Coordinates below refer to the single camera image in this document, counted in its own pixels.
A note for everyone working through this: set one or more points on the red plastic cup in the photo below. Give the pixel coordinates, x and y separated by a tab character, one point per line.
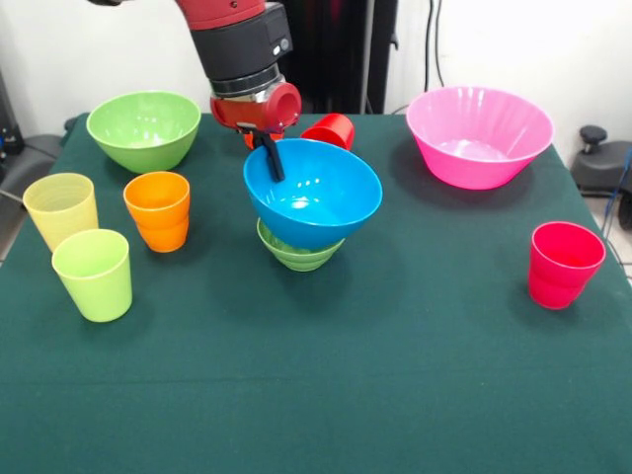
331	131

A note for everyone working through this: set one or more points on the grey rounded base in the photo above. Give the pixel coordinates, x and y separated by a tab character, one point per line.
29	158

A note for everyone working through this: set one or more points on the orange plastic cup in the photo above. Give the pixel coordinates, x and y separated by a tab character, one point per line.
158	222

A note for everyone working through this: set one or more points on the light green plastic cup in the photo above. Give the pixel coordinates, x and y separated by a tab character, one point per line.
94	281

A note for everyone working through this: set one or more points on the blue plastic bowl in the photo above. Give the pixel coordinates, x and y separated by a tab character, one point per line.
331	187

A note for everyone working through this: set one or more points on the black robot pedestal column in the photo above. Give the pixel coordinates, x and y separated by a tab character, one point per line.
345	59

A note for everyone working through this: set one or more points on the yellow plastic cup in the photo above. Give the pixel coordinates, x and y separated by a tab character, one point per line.
59	207

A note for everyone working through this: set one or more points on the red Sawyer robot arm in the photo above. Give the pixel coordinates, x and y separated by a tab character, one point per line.
232	44

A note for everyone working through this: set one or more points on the black equipment box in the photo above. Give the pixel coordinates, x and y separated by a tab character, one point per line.
7	128

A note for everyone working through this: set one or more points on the large pink plastic bowl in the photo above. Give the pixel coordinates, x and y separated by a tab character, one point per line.
479	123

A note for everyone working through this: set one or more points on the large green plastic bowl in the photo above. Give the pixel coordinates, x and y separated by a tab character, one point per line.
143	148

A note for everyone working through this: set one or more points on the dark green tablecloth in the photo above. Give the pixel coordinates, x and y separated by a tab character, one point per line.
316	370

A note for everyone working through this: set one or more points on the magenta plastic cup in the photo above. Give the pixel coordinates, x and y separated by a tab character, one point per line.
563	271

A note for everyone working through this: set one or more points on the red-orange plastic cup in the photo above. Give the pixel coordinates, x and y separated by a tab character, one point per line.
252	140

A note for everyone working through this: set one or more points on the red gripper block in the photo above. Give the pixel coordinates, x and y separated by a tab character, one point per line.
242	113

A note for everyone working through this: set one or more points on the grey base with black knob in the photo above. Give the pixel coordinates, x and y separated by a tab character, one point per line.
600	168

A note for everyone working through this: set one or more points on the small green plastic bowl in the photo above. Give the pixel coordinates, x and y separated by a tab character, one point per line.
301	259

